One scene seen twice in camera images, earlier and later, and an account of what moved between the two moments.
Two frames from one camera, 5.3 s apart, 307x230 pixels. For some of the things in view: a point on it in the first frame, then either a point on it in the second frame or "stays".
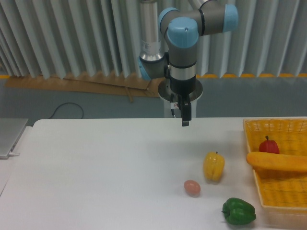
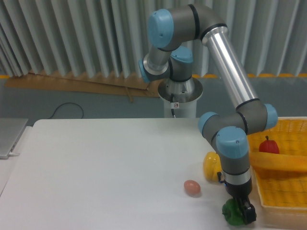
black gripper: x=183 y=87 → x=239 y=191
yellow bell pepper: x=214 y=165 stays
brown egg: x=192 y=188 stays
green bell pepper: x=238 y=212 stays
